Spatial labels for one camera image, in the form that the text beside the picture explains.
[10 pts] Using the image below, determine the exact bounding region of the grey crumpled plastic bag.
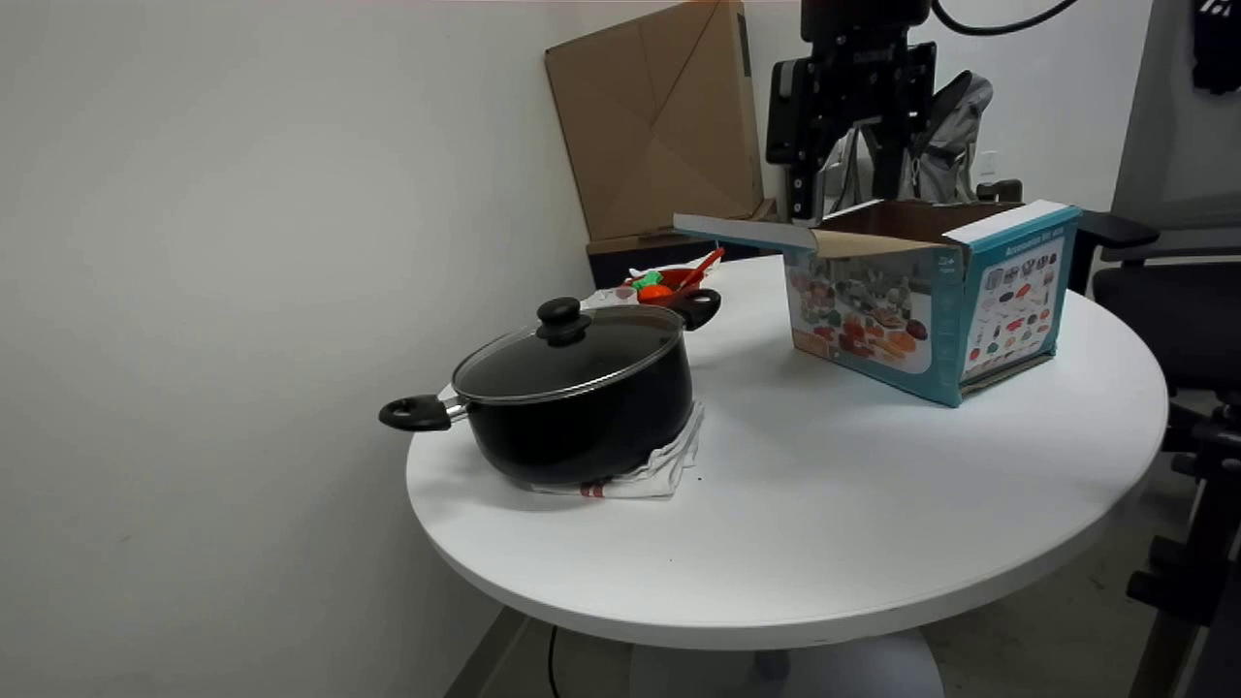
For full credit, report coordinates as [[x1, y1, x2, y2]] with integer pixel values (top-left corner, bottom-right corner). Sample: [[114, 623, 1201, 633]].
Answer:
[[813, 71, 1000, 217]]

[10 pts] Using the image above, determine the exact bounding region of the black office chair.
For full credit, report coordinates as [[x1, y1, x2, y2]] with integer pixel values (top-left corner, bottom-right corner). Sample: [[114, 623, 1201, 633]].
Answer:
[[1069, 190, 1241, 456]]

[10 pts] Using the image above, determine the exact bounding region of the black floor cable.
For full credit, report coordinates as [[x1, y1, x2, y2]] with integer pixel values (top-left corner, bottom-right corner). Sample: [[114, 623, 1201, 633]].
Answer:
[[540, 623, 566, 698]]

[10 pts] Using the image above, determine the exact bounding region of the black cooking pot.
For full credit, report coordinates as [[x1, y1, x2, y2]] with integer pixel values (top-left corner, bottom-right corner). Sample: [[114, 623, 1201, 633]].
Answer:
[[375, 301, 726, 492]]

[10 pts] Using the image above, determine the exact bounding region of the black hanging item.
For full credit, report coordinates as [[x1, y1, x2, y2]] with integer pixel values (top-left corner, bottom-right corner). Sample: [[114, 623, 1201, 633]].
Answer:
[[1187, 0, 1241, 95]]

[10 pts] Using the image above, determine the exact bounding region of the large flat cardboard sheet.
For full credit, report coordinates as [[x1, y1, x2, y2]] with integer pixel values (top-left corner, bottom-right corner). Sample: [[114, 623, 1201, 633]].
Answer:
[[540, 0, 766, 252]]

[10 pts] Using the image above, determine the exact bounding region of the red bowl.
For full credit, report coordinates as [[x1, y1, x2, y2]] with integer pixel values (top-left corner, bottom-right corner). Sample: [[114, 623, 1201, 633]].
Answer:
[[628, 262, 711, 310]]

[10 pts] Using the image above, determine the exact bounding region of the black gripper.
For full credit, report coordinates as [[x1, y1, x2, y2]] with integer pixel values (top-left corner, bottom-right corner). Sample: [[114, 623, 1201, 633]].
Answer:
[[764, 0, 941, 225]]

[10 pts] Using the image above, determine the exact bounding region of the glass pot lid black knob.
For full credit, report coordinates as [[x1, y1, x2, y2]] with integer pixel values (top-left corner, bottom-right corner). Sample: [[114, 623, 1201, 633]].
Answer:
[[448, 293, 688, 406]]

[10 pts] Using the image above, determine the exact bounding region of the teal printed cardboard box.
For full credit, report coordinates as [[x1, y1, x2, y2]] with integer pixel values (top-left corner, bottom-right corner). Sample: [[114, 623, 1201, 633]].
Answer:
[[672, 194, 1084, 410]]

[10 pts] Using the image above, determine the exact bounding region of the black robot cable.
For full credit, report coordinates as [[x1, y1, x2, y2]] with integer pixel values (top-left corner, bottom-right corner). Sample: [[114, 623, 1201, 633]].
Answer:
[[925, 0, 1081, 40]]

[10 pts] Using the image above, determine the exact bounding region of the red spoon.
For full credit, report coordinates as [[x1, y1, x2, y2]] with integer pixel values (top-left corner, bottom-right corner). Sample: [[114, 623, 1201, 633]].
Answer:
[[679, 248, 730, 293]]

